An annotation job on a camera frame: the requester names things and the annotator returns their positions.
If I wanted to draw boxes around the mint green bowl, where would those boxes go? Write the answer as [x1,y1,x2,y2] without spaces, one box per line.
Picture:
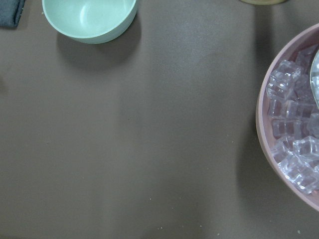
[42,0,139,44]

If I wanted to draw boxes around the clear ice cubes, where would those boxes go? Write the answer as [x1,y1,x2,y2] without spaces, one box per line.
[266,44,319,194]

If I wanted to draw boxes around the wooden cup stand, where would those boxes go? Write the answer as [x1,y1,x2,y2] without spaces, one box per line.
[240,0,287,5]

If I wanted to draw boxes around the metal ice scoop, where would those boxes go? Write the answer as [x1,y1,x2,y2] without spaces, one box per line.
[310,50,319,107]

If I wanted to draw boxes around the pink bowl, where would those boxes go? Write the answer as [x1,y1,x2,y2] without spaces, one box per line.
[256,24,319,211]

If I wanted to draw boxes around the grey folded cloth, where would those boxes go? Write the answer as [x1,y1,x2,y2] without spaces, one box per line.
[0,0,25,28]

